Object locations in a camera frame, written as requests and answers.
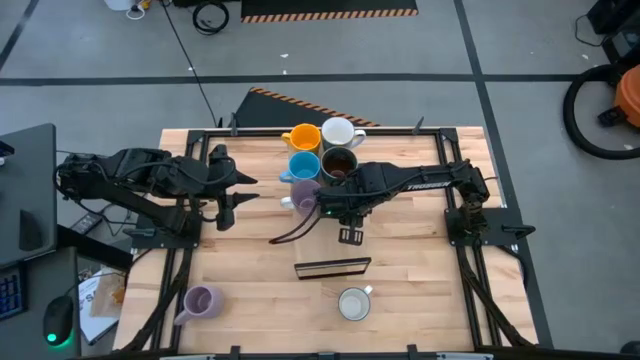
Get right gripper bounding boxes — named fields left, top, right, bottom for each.
left=317, top=177, right=375, bottom=246

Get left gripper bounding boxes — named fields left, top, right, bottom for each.
left=207, top=143, right=261, bottom=232

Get mauve mug white handle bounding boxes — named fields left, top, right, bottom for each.
left=279, top=178, right=324, bottom=218

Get light blue faceted mug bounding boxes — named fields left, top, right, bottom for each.
left=278, top=151, right=322, bottom=185

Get yellow orange faceted mug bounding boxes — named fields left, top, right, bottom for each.
left=280, top=123, right=322, bottom=155

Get dark grey mug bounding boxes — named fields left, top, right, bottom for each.
left=320, top=146, right=360, bottom=185

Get wooden riser shelf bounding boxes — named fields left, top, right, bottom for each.
left=292, top=214, right=373, bottom=281

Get white ceramic mug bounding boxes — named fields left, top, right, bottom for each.
left=321, top=116, right=368, bottom=153

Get black ramp striped edge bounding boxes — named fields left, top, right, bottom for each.
left=233, top=86, right=381, bottom=130

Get blue white patterned mug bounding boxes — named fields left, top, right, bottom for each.
left=337, top=283, right=375, bottom=322

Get plain lilac mug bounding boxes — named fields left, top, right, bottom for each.
left=172, top=284, right=225, bottom=327

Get black power adapter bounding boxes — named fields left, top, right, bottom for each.
left=70, top=211, right=104, bottom=235

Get white paper booklet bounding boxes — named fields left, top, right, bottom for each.
left=77, top=269, right=127, bottom=346

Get black oval device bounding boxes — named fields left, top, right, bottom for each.
left=18, top=208, right=45, bottom=252

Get dark grey side desk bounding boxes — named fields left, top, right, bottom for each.
left=0, top=123, right=134, bottom=360

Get black computer mouse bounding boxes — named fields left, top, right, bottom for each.
left=42, top=294, right=76, bottom=348

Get backlit keyboard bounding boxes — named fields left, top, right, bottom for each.
left=0, top=264, right=27, bottom=321

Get orange vacuum cleaner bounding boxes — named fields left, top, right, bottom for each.
left=613, top=63, right=640, bottom=129

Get black equipment box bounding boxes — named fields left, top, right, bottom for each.
left=587, top=0, right=640, bottom=64

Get black aluminium table frame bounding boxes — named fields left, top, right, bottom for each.
left=114, top=127, right=541, bottom=360

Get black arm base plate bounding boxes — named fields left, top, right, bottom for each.
left=130, top=209, right=204, bottom=250
left=444, top=207, right=536, bottom=248

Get long black floor cable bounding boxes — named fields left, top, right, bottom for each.
left=160, top=0, right=221, bottom=127

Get coiled black cable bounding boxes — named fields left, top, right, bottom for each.
left=192, top=0, right=231, bottom=36

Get black vacuum hose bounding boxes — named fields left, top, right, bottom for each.
left=562, top=63, right=640, bottom=161

